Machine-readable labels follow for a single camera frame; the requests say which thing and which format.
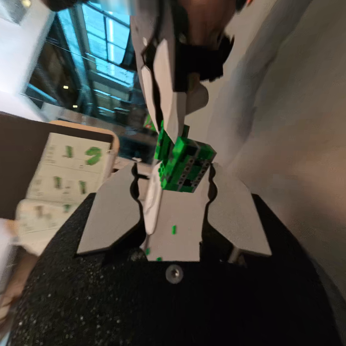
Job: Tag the person's right hand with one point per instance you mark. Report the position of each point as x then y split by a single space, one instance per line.
208 16

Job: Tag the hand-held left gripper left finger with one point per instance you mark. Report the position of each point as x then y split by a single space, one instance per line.
110 216

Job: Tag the instruction booklet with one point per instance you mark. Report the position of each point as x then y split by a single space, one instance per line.
67 173

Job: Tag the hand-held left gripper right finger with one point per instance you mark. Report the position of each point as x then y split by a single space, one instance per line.
238 216

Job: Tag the pile of loose bricks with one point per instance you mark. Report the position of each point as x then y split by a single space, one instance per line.
173 229

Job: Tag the grey desk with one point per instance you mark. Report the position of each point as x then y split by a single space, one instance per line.
283 135

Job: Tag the green brick build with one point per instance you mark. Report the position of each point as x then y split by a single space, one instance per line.
186 167

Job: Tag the white book stand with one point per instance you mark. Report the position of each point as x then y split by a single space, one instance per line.
16 162

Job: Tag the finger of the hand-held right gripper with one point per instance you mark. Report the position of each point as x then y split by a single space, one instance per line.
150 92
169 81

